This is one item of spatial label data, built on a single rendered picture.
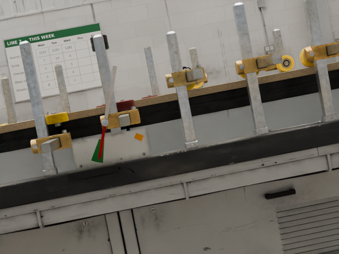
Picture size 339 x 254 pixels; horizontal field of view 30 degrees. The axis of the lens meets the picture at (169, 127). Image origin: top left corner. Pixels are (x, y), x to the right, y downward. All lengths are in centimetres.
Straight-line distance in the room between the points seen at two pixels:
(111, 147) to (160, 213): 42
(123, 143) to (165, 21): 730
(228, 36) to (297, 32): 104
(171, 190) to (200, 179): 11
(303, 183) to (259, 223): 23
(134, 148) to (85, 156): 17
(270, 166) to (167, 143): 41
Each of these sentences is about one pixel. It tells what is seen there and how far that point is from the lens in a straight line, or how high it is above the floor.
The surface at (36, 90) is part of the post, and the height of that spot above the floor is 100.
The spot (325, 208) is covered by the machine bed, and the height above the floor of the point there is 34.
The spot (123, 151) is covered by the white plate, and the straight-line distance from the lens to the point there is 219.
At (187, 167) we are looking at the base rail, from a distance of 219.
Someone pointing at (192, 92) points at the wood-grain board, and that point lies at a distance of 241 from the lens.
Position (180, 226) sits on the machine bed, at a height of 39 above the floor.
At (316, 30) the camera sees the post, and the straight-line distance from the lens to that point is 229.
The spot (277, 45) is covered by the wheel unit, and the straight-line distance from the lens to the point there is 338.
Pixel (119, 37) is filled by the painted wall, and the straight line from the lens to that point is 940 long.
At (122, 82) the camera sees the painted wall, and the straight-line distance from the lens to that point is 935.
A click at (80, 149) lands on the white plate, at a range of 220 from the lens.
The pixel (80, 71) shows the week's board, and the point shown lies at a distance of 937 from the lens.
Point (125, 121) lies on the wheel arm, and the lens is 190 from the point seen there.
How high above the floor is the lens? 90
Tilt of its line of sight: 3 degrees down
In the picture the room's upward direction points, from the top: 11 degrees counter-clockwise
